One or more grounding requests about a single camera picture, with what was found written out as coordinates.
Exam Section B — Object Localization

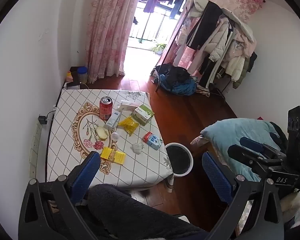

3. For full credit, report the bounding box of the jar with blue lid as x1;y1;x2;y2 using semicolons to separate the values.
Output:
77;66;88;83

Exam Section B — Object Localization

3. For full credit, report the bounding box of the person's right forearm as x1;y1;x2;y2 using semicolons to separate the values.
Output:
280;190;300;230

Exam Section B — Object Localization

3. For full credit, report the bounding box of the pink and white flat box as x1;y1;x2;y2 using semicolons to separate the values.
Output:
116;100;137;112

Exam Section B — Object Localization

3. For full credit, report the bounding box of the white power strip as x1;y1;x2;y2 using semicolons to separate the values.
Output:
29;120;44;180

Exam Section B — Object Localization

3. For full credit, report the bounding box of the white diamond pattern tablecloth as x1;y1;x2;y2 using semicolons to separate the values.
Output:
46;88;174;189

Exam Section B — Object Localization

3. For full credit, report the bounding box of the person's leg in dark fleece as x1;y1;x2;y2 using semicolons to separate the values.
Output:
87;184;205;240

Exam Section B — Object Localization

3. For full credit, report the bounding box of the red soda can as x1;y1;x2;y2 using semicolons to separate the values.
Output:
99;96;113;120

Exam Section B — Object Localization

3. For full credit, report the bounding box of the balcony railing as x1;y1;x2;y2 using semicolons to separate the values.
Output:
130;5;170;42

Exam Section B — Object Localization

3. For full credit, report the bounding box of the black clothes rack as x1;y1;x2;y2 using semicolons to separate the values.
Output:
154;5;230;99

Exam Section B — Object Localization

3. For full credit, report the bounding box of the dark cloth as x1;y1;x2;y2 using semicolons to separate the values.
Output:
269;121;289;153

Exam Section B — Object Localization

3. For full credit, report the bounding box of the white pole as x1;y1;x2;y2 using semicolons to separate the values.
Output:
165;175;175;193

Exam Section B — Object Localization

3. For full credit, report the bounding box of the hanging purple garment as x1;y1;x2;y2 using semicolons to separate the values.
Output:
143;0;160;14

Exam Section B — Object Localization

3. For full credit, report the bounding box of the blue and red milk carton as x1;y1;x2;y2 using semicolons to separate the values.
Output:
142;132;163;150

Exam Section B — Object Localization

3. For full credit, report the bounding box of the potted green plant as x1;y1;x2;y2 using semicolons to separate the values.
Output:
151;42;167;55

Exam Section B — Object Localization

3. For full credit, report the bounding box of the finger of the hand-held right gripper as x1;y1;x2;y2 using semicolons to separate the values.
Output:
240;137;287;159
227;145;275;178

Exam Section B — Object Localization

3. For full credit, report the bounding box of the floral cloth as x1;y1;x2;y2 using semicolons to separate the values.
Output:
195;85;212;98

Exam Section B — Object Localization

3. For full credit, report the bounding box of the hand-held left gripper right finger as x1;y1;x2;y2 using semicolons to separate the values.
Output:
202;151;284;240

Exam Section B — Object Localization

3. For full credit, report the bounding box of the yellow snack packet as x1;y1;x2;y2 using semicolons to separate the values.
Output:
118;116;140;136

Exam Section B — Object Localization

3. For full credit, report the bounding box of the pile of dark clothes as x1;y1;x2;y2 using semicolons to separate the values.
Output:
155;76;198;97

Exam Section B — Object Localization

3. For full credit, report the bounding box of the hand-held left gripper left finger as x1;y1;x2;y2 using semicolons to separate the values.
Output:
18;151;102;240

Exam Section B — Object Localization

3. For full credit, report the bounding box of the black box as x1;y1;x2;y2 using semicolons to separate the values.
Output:
69;66;80;83

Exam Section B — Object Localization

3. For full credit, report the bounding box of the row of hanging coats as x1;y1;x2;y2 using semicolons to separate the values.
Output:
176;0;258;90

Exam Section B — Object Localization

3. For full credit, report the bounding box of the white and blue tube box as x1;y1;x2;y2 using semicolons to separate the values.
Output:
104;112;122;130

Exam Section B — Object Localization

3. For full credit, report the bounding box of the green and white box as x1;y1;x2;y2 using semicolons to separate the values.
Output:
131;104;155;126

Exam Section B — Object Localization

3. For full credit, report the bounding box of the black jacket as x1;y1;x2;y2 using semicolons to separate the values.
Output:
155;63;193;85

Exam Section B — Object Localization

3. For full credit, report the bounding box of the white bin with black liner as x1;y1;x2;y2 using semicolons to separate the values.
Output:
165;142;193;178

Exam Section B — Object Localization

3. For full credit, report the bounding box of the teal fleece blanket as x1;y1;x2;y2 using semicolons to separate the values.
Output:
200;118;283;182

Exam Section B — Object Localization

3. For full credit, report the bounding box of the pale patterned bed sheet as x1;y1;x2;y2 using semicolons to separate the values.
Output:
236;197;255;237

